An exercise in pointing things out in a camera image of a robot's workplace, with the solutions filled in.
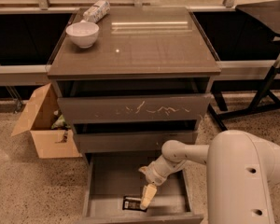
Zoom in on grey top drawer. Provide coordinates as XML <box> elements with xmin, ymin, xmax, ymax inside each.
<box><xmin>58</xmin><ymin>94</ymin><xmax>211</xmax><ymax>124</ymax></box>

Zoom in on open cardboard box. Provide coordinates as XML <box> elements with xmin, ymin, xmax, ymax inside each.
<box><xmin>11</xmin><ymin>84</ymin><xmax>80</xmax><ymax>159</ymax></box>

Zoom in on dark grey drawer cabinet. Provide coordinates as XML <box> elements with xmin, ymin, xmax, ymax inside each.
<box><xmin>46</xmin><ymin>6</ymin><xmax>222</xmax><ymax>161</ymax></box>

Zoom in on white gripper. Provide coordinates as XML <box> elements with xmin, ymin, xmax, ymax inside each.
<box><xmin>138</xmin><ymin>156</ymin><xmax>173</xmax><ymax>210</ymax></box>

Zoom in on black rxbar chocolate bar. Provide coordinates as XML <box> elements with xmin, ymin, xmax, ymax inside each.
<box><xmin>122</xmin><ymin>196</ymin><xmax>146</xmax><ymax>212</ymax></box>

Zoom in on white ceramic bowl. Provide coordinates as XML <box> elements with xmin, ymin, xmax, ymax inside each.
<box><xmin>65</xmin><ymin>21</ymin><xmax>99</xmax><ymax>49</ymax></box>

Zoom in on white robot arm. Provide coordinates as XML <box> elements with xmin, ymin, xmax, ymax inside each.
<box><xmin>140</xmin><ymin>130</ymin><xmax>280</xmax><ymax>224</ymax></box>

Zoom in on white blue snack bag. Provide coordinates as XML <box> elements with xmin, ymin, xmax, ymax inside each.
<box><xmin>83</xmin><ymin>0</ymin><xmax>110</xmax><ymax>23</ymax></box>

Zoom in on green packets inside box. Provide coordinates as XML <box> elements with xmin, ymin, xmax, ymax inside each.
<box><xmin>51</xmin><ymin>110</ymin><xmax>68</xmax><ymax>130</ymax></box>

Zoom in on grey open bottom drawer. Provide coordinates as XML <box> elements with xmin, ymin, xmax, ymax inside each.
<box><xmin>77</xmin><ymin>151</ymin><xmax>203</xmax><ymax>224</ymax></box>

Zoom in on grey middle drawer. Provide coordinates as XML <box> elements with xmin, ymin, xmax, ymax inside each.
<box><xmin>74</xmin><ymin>131</ymin><xmax>198</xmax><ymax>153</ymax></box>

